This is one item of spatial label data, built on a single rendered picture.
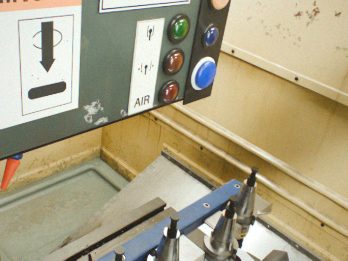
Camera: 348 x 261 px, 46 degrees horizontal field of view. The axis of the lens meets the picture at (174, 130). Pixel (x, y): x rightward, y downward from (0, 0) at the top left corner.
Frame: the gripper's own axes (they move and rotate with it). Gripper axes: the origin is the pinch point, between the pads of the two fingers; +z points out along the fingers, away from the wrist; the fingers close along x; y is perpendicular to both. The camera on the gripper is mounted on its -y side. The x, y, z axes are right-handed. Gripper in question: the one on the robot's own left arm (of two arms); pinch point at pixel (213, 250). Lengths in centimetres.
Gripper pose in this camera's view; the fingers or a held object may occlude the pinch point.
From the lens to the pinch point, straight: 80.0
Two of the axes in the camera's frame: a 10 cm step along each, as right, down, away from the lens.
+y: -1.7, 8.5, 5.0
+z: -7.0, -4.6, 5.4
